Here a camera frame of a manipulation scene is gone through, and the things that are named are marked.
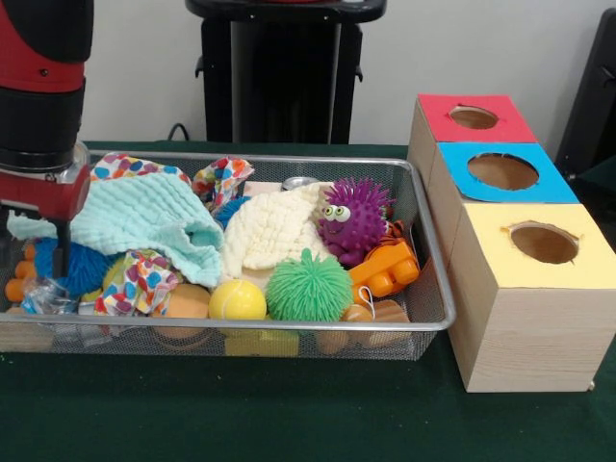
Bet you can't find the green spiky rubber ball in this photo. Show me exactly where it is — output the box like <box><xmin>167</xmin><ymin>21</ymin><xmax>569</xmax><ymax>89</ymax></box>
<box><xmin>265</xmin><ymin>248</ymin><xmax>355</xmax><ymax>322</ymax></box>

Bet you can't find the large colourful dotted cloth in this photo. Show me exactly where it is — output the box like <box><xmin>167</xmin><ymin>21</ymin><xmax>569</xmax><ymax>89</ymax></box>
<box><xmin>89</xmin><ymin>152</ymin><xmax>256</xmax><ymax>208</ymax></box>

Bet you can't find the mint green cloth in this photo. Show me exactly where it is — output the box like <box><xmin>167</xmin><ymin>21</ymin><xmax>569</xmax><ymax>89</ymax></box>
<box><xmin>8</xmin><ymin>173</ymin><xmax>225</xmax><ymax>290</ymax></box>

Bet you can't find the wooden box with three holes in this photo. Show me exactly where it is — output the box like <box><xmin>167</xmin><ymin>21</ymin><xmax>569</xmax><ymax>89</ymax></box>
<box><xmin>409</xmin><ymin>93</ymin><xmax>616</xmax><ymax>394</ymax></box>

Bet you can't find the small colourful dotted cloth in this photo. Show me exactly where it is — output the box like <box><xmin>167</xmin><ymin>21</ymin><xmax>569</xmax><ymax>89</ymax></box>
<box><xmin>94</xmin><ymin>250</ymin><xmax>184</xmax><ymax>317</ymax></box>

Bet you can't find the blue spiky rubber ball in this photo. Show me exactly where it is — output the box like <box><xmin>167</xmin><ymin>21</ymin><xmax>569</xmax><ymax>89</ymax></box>
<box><xmin>32</xmin><ymin>238</ymin><xmax>112</xmax><ymax>297</ymax></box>

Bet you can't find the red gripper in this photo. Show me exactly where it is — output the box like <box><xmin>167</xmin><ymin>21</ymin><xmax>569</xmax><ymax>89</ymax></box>
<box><xmin>0</xmin><ymin>169</ymin><xmax>91</xmax><ymax>281</ymax></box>

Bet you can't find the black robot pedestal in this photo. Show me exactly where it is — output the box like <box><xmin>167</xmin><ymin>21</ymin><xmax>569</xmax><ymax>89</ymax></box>
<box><xmin>186</xmin><ymin>0</ymin><xmax>386</xmax><ymax>145</ymax></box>

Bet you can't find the black panel stand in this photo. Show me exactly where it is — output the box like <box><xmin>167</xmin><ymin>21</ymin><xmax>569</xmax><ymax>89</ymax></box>
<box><xmin>558</xmin><ymin>10</ymin><xmax>616</xmax><ymax>179</ymax></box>

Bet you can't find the cream white cloth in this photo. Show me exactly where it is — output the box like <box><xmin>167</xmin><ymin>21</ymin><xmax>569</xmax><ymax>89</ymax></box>
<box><xmin>219</xmin><ymin>183</ymin><xmax>333</xmax><ymax>285</ymax></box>

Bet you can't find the shallow clear mesh bin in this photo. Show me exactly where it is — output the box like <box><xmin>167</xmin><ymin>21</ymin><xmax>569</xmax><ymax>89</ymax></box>
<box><xmin>0</xmin><ymin>149</ymin><xmax>458</xmax><ymax>362</ymax></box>

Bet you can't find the dark green table cloth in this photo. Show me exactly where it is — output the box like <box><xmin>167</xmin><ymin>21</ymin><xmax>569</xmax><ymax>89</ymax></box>
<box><xmin>0</xmin><ymin>140</ymin><xmax>616</xmax><ymax>462</ymax></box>

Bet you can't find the orange toy building block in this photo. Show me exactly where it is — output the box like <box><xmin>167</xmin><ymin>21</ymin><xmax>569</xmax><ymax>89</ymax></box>
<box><xmin>348</xmin><ymin>239</ymin><xmax>422</xmax><ymax>307</ymax></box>

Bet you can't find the purple spiky ball with eyes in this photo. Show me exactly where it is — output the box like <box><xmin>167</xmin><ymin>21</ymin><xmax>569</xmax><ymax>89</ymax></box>
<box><xmin>316</xmin><ymin>176</ymin><xmax>394</xmax><ymax>268</ymax></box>

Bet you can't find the yellow ball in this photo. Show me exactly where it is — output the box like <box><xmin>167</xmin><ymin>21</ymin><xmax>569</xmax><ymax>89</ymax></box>
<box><xmin>209</xmin><ymin>279</ymin><xmax>268</xmax><ymax>321</ymax></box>

